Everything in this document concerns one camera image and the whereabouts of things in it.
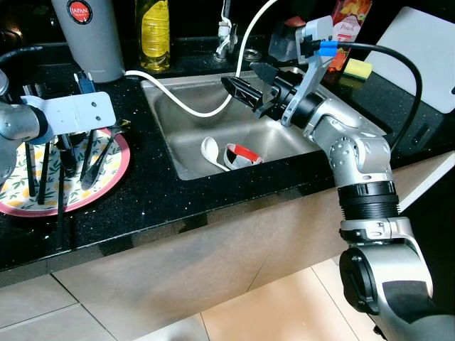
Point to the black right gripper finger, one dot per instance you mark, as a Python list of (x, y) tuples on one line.
[(245, 92), (266, 74)]

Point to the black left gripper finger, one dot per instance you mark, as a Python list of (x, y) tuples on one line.
[(105, 149), (89, 167)]

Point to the red bowl with grey tape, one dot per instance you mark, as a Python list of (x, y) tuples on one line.
[(245, 155)]

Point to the white plastic rice spoon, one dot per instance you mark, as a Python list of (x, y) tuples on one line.
[(210, 149)]

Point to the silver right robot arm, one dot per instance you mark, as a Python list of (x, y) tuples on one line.
[(370, 213)]

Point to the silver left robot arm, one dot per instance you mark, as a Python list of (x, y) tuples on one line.
[(18, 124)]

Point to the pink rimmed patterned plate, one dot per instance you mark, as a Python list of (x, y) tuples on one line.
[(106, 174)]

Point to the clear plastic soap container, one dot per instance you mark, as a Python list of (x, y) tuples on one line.
[(284, 46)]

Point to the black chopstick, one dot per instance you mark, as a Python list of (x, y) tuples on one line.
[(45, 174), (30, 170)]

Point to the chrome sink faucet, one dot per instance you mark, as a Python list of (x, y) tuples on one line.
[(226, 35)]

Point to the stainless steel sink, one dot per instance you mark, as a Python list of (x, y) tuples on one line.
[(192, 131)]

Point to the yellow green sponge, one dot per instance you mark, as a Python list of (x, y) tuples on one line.
[(357, 68)]

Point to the red peach hand soap bottle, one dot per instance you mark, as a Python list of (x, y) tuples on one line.
[(352, 28)]

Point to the grey jug with red sticker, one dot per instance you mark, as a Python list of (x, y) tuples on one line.
[(92, 46)]

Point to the yellow dish soap bottle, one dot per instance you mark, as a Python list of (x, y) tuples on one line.
[(154, 39)]

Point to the white plastic cutting board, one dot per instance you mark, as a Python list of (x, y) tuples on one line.
[(416, 50)]

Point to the beige cabinet front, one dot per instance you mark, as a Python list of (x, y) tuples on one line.
[(213, 263)]

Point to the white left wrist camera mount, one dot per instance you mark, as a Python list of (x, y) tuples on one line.
[(82, 114)]

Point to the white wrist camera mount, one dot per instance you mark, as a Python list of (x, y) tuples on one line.
[(82, 114), (313, 71)]

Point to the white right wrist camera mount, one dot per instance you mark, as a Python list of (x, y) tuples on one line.
[(313, 71)]

